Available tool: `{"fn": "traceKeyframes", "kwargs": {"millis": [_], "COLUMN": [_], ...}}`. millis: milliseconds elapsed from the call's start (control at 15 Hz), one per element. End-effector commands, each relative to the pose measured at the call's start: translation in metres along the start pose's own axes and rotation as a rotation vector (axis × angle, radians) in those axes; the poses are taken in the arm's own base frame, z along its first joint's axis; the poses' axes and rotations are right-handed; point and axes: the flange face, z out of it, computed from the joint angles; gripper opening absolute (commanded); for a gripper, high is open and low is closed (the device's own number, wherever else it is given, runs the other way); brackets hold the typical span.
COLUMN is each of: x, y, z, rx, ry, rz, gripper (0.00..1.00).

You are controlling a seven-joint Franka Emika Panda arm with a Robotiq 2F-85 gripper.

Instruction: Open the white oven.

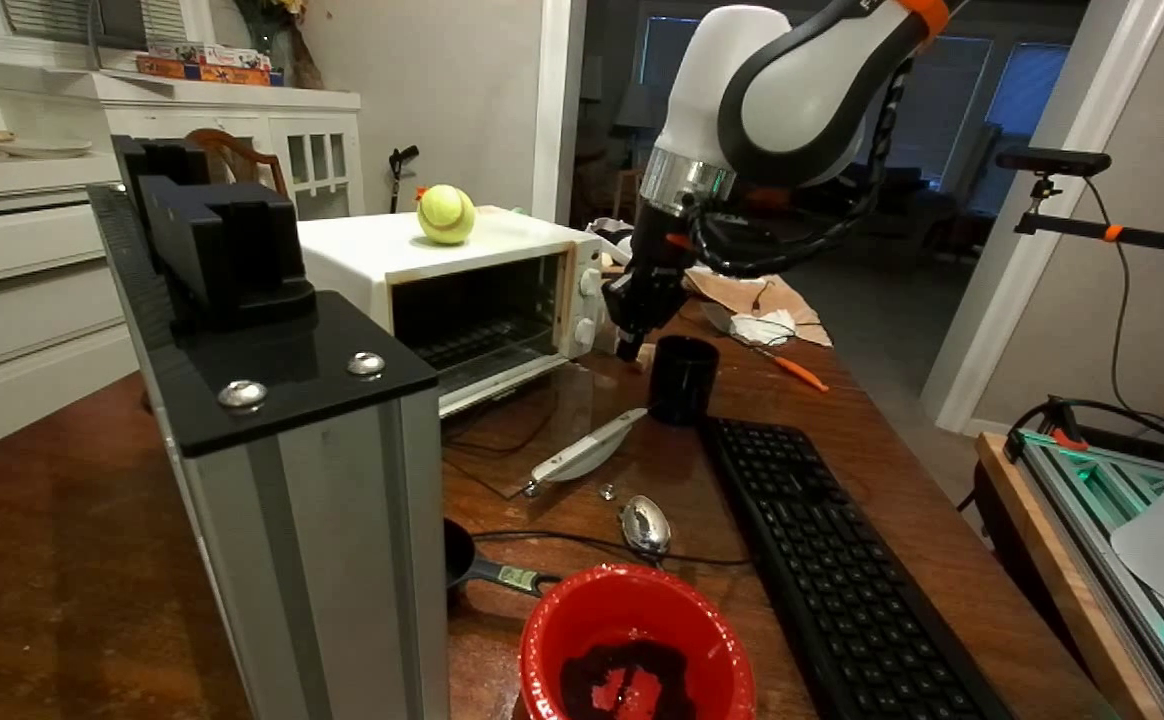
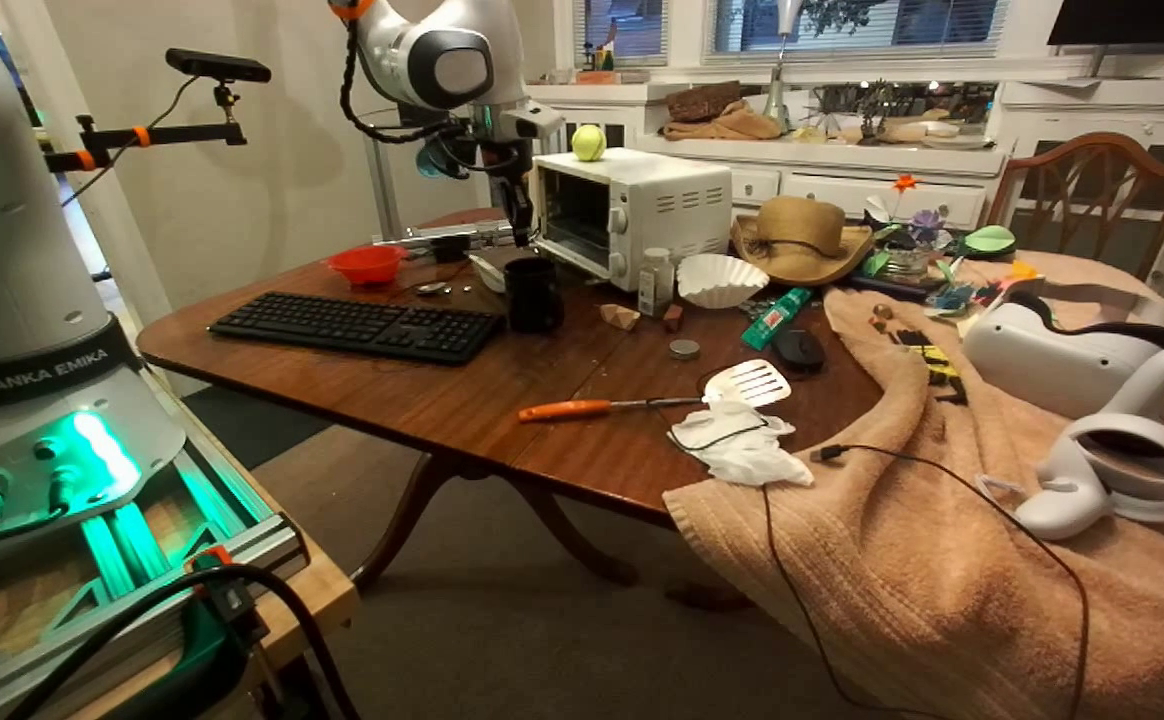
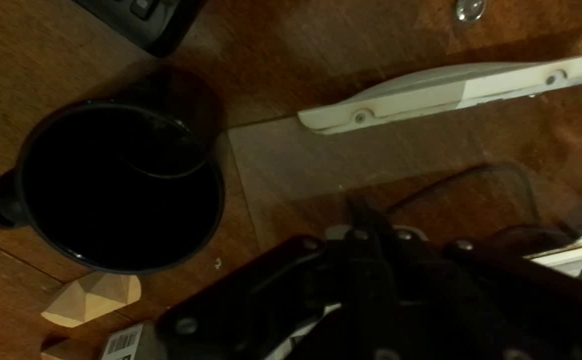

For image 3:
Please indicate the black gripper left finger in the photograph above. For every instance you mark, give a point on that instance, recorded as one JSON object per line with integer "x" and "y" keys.
{"x": 256, "y": 306}

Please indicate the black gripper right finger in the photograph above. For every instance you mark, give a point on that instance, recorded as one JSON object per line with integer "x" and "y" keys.
{"x": 497, "y": 301}

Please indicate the small box with barcode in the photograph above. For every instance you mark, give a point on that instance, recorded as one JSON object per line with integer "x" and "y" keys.
{"x": 131, "y": 341}

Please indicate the light wooden block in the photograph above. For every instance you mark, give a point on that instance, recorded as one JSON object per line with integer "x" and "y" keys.
{"x": 90, "y": 301}

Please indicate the black mug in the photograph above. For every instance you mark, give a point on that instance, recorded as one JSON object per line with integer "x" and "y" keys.
{"x": 117, "y": 193}

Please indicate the metal spoon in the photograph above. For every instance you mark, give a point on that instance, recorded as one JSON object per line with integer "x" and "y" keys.
{"x": 470, "y": 8}

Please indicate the black computer keyboard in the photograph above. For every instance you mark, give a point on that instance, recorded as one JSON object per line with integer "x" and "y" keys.
{"x": 146, "y": 20}

